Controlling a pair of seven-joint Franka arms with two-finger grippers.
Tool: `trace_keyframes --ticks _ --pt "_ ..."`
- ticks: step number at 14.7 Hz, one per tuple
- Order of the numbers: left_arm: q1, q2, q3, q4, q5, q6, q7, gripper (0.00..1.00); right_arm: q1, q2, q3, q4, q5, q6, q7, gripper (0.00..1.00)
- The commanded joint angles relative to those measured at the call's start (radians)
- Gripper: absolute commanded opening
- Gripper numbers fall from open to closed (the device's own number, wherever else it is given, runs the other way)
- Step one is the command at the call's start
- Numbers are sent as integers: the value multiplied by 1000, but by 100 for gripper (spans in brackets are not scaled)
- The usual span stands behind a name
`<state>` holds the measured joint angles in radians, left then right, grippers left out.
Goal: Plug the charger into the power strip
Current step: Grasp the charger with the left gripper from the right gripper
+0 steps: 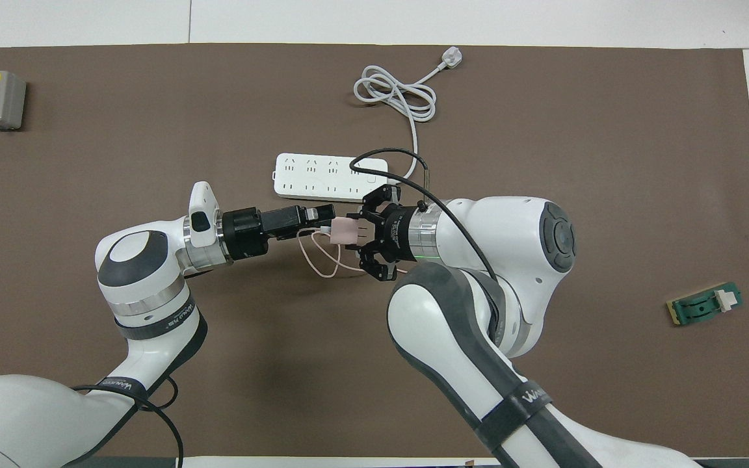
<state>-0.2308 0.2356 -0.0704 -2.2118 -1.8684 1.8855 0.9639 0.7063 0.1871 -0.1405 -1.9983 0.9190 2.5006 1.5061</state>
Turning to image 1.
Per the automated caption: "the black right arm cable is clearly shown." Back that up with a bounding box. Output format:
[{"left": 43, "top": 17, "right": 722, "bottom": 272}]
[{"left": 348, "top": 148, "right": 500, "bottom": 281}]

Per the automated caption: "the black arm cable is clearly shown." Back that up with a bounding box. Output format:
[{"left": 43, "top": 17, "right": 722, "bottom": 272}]
[
  {"left": 72, "top": 376, "right": 185, "bottom": 468},
  {"left": 348, "top": 148, "right": 500, "bottom": 281}
]

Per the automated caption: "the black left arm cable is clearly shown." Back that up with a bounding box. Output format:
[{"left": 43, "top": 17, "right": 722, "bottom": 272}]
[{"left": 72, "top": 376, "right": 185, "bottom": 468}]

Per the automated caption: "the green knife switch block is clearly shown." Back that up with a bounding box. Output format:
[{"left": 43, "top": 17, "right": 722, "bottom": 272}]
[{"left": 667, "top": 281, "right": 744, "bottom": 327}]

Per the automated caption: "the white power strip cord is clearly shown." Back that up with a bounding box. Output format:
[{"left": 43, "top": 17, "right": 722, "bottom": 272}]
[{"left": 354, "top": 47, "right": 465, "bottom": 186}]

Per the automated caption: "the pink charger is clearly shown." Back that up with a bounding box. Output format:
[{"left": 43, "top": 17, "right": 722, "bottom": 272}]
[{"left": 329, "top": 218, "right": 375, "bottom": 246}]

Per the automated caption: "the white power strip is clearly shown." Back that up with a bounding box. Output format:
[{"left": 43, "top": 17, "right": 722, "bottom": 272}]
[{"left": 274, "top": 153, "right": 389, "bottom": 202}]

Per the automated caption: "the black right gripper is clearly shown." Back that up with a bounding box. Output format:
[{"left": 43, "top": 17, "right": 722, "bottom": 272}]
[{"left": 303, "top": 185, "right": 422, "bottom": 282}]

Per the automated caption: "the pink charging cable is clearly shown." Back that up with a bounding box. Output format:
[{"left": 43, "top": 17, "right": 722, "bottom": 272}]
[{"left": 296, "top": 226, "right": 411, "bottom": 279}]

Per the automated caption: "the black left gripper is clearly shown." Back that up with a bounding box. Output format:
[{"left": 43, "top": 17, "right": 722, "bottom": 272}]
[{"left": 222, "top": 205, "right": 307, "bottom": 261}]

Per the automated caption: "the brown table mat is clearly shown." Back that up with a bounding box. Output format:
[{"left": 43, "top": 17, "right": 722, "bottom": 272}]
[{"left": 0, "top": 43, "right": 749, "bottom": 459}]

